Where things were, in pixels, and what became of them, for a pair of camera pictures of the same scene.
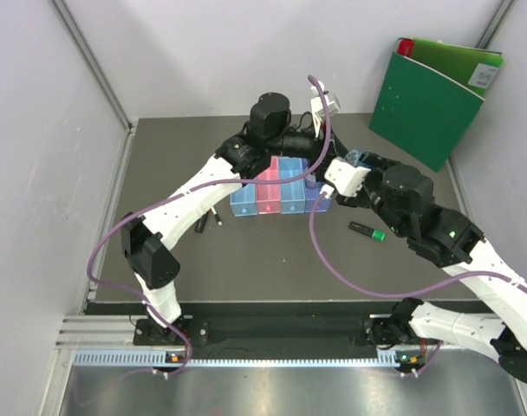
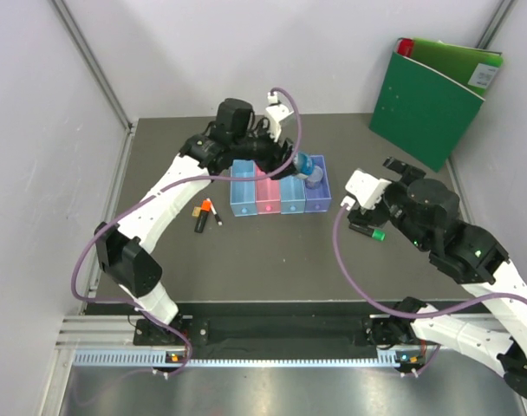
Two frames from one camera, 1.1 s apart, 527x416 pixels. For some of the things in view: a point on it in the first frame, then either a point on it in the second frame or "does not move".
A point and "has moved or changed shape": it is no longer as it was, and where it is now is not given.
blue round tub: (354, 157) has moved or changed shape
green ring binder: (423, 113) does not move
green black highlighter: (374, 233) does not move
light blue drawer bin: (243, 201) does not move
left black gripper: (335, 149) to (276, 156)
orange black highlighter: (200, 224) does not move
